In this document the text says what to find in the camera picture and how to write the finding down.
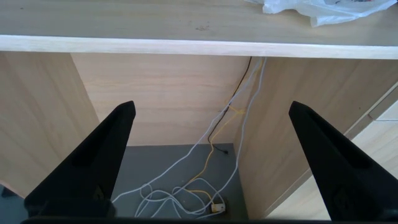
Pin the wooden counter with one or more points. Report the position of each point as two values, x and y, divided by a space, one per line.
168 93

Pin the white plastic bag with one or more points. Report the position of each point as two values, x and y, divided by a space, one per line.
323 11

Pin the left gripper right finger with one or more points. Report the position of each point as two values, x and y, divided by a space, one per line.
345 174

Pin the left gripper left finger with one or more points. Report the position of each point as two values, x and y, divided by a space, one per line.
90 174

